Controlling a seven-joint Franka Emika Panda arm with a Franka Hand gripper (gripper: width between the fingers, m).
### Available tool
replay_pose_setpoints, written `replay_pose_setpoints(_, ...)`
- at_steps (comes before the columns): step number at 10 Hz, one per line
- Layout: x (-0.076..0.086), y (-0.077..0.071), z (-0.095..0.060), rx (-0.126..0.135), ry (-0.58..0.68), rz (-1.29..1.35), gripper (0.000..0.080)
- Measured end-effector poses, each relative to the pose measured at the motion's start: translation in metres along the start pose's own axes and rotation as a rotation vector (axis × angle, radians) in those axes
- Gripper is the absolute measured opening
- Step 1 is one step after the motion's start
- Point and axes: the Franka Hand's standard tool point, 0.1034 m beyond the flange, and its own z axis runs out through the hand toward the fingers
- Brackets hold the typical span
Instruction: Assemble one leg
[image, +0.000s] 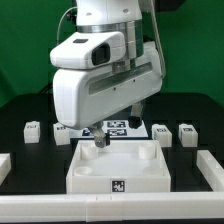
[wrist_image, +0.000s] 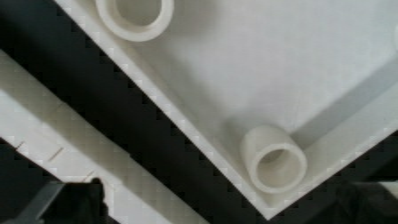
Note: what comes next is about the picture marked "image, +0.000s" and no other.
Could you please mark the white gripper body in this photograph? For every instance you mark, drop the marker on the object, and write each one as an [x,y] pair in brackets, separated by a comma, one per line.
[82,98]

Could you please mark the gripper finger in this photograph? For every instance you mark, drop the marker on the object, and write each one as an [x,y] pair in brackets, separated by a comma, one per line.
[101,138]
[135,118]

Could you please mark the white square tabletop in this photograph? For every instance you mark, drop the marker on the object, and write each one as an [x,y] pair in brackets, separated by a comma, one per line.
[125,166]

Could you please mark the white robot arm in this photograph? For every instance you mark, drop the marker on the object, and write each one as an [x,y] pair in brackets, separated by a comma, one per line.
[101,16]

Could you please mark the white marker sheet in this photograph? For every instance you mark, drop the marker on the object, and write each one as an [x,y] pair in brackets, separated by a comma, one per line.
[115,128]

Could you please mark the white front fence bar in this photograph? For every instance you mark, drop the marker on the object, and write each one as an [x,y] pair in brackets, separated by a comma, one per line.
[111,207]

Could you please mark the white left fence piece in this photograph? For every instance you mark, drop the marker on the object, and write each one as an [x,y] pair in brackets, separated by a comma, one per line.
[5,166]

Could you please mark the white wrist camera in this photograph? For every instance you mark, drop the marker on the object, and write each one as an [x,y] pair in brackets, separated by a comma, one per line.
[89,50]

